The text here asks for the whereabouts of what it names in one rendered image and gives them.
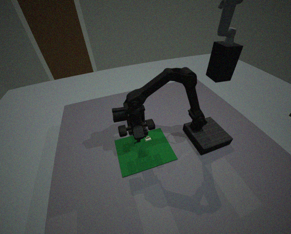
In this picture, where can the green circuit board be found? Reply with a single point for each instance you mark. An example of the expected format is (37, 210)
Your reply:
(152, 151)

